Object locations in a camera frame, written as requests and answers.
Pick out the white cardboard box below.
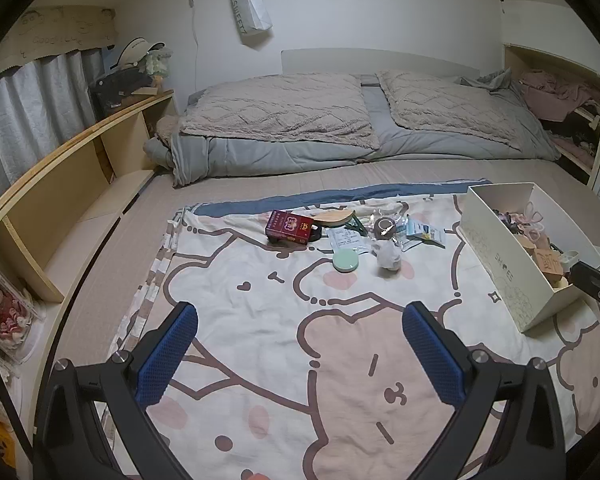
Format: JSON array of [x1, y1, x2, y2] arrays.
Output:
[[458, 182, 600, 334]]

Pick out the bed with beige sheet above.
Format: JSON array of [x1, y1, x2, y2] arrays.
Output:
[[47, 156, 600, 376]]

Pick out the dark hair accessories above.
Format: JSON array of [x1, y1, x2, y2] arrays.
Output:
[[496, 209, 527, 237]]

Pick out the pink hair ties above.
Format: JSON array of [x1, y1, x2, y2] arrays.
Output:
[[521, 202, 547, 242]]

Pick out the red cigarette box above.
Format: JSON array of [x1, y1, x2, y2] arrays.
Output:
[[265, 209, 315, 246]]

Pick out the wooden closet shelf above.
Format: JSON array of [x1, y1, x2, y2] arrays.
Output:
[[502, 42, 600, 187]]

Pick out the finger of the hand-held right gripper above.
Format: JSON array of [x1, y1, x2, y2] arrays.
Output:
[[569, 261, 600, 342]]

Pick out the white cap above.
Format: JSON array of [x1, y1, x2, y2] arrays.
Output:
[[114, 37, 167, 70]]

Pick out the green white plush toy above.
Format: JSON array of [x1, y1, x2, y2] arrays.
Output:
[[144, 47, 174, 82]]

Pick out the crumpled clear plastic wrap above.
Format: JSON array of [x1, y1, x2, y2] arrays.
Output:
[[374, 240, 404, 273]]

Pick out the green round compact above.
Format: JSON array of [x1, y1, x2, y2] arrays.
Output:
[[332, 249, 360, 274]]

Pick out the white headboard panel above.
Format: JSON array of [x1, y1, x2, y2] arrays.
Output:
[[281, 48, 481, 80]]

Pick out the grey curtain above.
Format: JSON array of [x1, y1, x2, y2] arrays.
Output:
[[0, 47, 107, 211]]

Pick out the blue white sachet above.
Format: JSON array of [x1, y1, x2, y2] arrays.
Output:
[[404, 218, 430, 241]]

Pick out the printed cartoon blanket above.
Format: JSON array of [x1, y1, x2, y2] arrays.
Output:
[[109, 178, 600, 480]]

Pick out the black bag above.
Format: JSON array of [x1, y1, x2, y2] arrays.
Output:
[[88, 67, 154, 122]]

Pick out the wooden oval board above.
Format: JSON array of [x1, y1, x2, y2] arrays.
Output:
[[312, 209, 356, 229]]

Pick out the pile of pink clothes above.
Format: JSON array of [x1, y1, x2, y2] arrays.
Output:
[[517, 69, 600, 122]]

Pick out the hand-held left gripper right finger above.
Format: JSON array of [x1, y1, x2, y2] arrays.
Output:
[[401, 301, 567, 480]]

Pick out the wooden shelf unit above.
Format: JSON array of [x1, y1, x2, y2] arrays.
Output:
[[0, 90, 177, 307]]

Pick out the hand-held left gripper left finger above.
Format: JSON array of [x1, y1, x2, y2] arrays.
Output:
[[32, 301, 201, 480]]

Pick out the white hanging bag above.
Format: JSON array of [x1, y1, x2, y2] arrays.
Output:
[[228, 0, 274, 47]]

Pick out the white paper sachet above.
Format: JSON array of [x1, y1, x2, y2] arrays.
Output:
[[328, 229, 366, 257]]

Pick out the beige printed valance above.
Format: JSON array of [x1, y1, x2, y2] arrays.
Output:
[[0, 5, 119, 87]]

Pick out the brown wooden block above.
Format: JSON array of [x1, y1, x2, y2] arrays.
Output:
[[531, 247, 565, 282]]

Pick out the clear plastic bag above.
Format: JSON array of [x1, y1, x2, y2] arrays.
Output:
[[364, 204, 407, 227]]

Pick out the white wall cable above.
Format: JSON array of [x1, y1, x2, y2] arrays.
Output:
[[186, 0, 202, 88]]

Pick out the clear box with flowers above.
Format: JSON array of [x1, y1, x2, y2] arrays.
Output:
[[0, 264, 47, 363]]

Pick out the folded beige grey duvet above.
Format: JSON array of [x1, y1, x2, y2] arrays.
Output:
[[144, 72, 382, 189], [377, 67, 562, 162]]

